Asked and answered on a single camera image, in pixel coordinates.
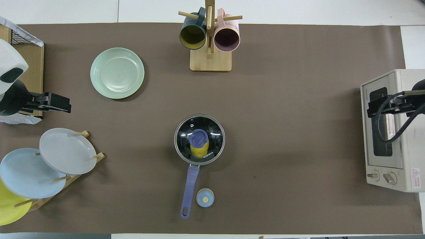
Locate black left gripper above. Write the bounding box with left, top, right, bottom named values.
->
left=23, top=92, right=72, bottom=114

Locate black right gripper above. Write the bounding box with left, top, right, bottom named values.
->
left=367, top=90, right=425, bottom=119

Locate glass pot lid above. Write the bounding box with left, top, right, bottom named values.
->
left=174, top=114, right=225, bottom=166

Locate grey plate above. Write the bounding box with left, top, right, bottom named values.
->
left=39, top=128, right=98, bottom=175

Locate light green plate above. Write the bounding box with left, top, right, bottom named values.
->
left=90, top=47, right=145, bottom=100

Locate light blue plate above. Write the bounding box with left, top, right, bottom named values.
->
left=0, top=148, right=67, bottom=199

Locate wooden plate rack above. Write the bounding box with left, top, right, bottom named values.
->
left=14, top=130, right=105, bottom=212

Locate yellow plate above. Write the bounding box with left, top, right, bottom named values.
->
left=0, top=179, right=33, bottom=226

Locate white crumpled sheet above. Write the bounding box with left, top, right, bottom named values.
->
left=0, top=113, right=43, bottom=125

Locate beige toaster oven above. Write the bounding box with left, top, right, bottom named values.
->
left=360, top=69, right=425, bottom=193

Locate white patterned bag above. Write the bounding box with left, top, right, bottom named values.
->
left=0, top=16, right=44, bottom=47

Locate light wooden board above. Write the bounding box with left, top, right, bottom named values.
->
left=0, top=26, right=12, bottom=45

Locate brown table mat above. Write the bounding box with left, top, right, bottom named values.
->
left=0, top=23, right=423, bottom=234

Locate dark teal mug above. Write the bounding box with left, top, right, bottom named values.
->
left=179, top=7, right=208, bottom=50

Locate wooden mug tree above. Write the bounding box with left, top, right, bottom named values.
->
left=178, top=0, right=243, bottom=72

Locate blue saucepan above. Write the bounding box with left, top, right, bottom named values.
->
left=174, top=114, right=226, bottom=219

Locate pink mug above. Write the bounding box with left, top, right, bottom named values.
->
left=213, top=8, right=240, bottom=52

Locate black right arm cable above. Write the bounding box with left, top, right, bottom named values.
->
left=375, top=92, right=425, bottom=143

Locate wire basket on wood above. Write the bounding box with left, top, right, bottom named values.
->
left=13, top=43, right=45, bottom=118

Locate black wire basket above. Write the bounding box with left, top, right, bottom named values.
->
left=11, top=28, right=38, bottom=46

